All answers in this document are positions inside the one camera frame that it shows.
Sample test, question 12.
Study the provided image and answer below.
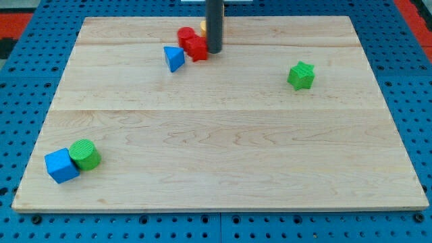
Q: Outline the blue triangle block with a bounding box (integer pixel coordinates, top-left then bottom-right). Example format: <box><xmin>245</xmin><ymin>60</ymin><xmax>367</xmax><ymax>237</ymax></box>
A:
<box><xmin>163</xmin><ymin>46</ymin><xmax>185</xmax><ymax>72</ymax></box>

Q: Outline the red star block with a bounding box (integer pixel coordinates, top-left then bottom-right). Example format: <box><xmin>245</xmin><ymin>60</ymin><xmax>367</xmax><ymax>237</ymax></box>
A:
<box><xmin>186</xmin><ymin>36</ymin><xmax>208</xmax><ymax>62</ymax></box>

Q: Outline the green star block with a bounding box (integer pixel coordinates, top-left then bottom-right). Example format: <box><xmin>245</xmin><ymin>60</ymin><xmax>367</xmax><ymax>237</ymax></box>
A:
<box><xmin>287</xmin><ymin>61</ymin><xmax>315</xmax><ymax>90</ymax></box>

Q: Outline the light wooden board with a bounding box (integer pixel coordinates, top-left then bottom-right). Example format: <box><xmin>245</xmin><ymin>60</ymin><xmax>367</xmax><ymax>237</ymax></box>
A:
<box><xmin>12</xmin><ymin>16</ymin><xmax>429</xmax><ymax>213</ymax></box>

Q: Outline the red cylinder block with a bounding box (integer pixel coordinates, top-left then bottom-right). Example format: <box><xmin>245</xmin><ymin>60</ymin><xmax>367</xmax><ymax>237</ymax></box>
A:
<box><xmin>177</xmin><ymin>26</ymin><xmax>196</xmax><ymax>49</ymax></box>

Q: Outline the yellow block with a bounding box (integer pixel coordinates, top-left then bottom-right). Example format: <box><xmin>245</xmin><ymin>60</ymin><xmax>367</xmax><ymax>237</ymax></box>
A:
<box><xmin>200</xmin><ymin>20</ymin><xmax>207</xmax><ymax>38</ymax></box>

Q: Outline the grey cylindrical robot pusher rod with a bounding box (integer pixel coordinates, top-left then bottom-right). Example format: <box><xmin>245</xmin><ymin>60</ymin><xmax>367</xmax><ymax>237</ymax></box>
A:
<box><xmin>205</xmin><ymin>0</ymin><xmax>223</xmax><ymax>54</ymax></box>

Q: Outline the green cylinder block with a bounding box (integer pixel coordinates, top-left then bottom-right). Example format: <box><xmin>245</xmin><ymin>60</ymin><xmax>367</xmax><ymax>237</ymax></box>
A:
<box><xmin>69</xmin><ymin>139</ymin><xmax>101</xmax><ymax>171</ymax></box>

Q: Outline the blue cube block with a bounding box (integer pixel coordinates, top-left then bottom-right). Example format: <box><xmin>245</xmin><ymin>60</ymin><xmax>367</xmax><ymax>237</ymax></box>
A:
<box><xmin>44</xmin><ymin>148</ymin><xmax>80</xmax><ymax>184</ymax></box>

